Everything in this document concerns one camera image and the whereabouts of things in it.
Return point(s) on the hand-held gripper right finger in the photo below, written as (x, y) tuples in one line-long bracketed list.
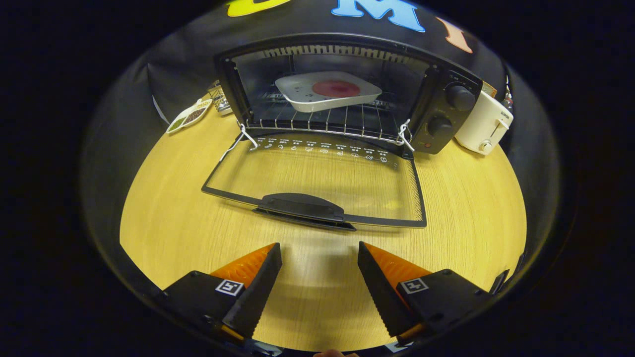
[(379, 290)]

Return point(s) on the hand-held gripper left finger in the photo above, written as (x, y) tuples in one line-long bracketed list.
[(255, 292)]

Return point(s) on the black toaster oven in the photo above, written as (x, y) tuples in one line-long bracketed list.
[(426, 99)]

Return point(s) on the white square plate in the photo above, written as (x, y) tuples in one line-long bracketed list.
[(307, 101)]

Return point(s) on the pink round food slice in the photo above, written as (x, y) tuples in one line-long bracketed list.
[(337, 89)]

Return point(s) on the white pop-up toaster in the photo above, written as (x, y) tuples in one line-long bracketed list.
[(481, 124)]

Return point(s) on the white divided spice dish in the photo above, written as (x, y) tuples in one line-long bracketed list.
[(191, 116)]

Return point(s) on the clear plastic water bottle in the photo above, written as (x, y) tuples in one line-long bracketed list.
[(508, 101)]

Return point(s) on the brown bread slice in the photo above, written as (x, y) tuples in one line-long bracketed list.
[(490, 90)]

